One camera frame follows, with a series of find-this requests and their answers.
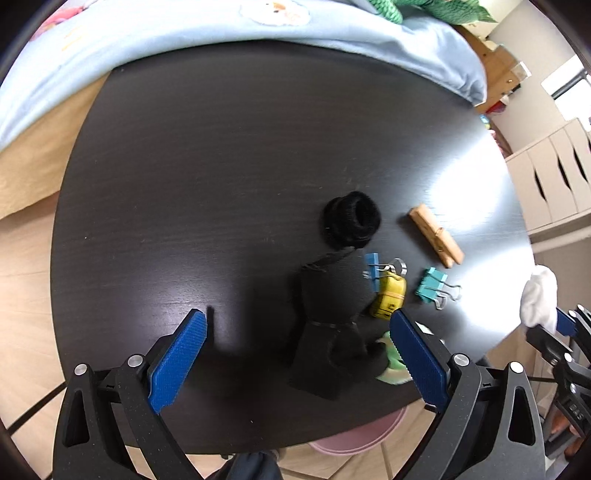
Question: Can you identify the light blue printed blanket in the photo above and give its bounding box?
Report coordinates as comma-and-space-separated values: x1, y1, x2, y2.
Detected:
0, 0, 488, 153

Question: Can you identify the black hair scrunchie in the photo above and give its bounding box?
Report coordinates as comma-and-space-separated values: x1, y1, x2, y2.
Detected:
322, 191, 382, 250

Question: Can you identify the pink bin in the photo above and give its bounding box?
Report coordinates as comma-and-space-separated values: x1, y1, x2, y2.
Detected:
309, 406, 409, 455

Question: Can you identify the green plush toy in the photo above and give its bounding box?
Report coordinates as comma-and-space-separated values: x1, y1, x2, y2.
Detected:
369, 0, 499, 24

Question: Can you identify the green wrapper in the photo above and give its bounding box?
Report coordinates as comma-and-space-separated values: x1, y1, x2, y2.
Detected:
375, 330, 414, 384

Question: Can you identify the wooden clothespin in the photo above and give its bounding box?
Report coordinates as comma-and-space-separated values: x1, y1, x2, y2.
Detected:
409, 205, 464, 267

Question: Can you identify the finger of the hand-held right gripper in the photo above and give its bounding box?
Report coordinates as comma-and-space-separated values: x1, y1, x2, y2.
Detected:
556, 305, 591, 342
526, 325, 578, 370

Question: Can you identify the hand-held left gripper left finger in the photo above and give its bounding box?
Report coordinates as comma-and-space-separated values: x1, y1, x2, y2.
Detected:
53, 309, 208, 480

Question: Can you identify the yellow tape measure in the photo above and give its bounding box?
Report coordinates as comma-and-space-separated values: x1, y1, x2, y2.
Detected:
369, 271, 407, 320

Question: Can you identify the blue binder clip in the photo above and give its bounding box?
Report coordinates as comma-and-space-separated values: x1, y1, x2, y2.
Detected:
362, 253, 408, 280

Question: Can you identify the teal binder clip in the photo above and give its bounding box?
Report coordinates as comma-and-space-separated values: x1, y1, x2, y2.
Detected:
414, 267, 462, 308

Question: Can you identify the white tissue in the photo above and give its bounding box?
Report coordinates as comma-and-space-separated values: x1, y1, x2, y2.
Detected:
519, 265, 559, 328

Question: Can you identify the person's grey pants leg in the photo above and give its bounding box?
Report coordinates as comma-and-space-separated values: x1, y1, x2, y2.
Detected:
203, 452, 282, 480

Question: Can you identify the white drawer unit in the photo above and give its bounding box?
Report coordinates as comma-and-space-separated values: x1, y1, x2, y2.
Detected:
505, 117, 591, 236

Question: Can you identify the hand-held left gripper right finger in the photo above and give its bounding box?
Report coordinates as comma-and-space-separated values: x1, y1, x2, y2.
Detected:
389, 308, 548, 480

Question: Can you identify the black cloth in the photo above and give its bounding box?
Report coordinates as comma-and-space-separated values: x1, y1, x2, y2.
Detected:
288, 247, 391, 400

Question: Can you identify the wooden cabinet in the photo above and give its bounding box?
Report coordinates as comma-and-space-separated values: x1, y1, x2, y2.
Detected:
455, 23, 527, 112

